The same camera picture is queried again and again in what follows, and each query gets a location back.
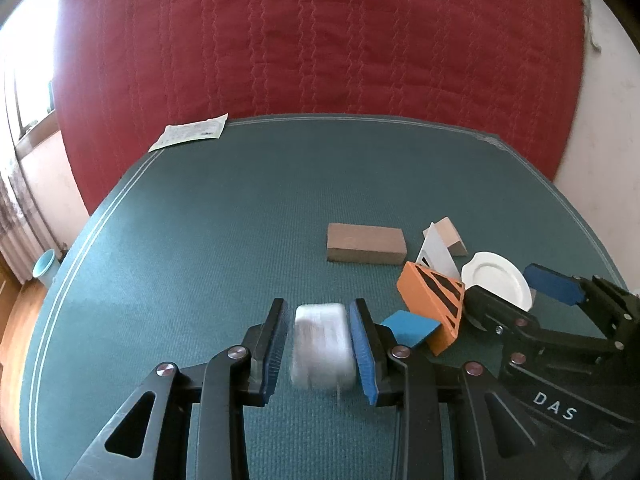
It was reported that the white screw lid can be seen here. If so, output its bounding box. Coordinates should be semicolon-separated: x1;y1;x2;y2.
461;252;533;312

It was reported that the orange striped wedge block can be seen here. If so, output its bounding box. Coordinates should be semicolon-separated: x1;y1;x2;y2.
397;262;465;356

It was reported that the blue block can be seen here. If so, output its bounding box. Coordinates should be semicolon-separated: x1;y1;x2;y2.
382;310;440;348

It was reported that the white power adapter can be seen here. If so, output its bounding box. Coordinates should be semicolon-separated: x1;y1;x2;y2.
290;304;357;391

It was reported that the small wooden wedge block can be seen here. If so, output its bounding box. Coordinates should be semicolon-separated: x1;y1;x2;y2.
423;217;469;257

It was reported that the white striped triangle block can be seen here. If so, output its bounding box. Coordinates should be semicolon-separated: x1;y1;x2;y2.
416;222;460;280

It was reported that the brown rectangular wooden block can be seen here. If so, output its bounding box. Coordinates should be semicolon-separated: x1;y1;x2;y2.
326;222;407;266

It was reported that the green table mat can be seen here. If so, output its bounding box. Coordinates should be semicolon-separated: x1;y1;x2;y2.
21;115;623;479

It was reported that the light blue bucket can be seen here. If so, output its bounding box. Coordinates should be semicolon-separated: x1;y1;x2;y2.
32;249;61;289

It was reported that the patterned curtain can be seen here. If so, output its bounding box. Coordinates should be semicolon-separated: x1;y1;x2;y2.
0;84;51;286

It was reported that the red quilted blanket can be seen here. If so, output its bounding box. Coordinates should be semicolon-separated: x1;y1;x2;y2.
54;0;584;210

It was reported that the white paper leaflet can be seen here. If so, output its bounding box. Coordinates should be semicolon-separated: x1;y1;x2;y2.
149;114;229;152

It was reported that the window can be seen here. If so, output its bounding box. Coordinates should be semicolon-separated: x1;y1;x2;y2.
1;0;60;141

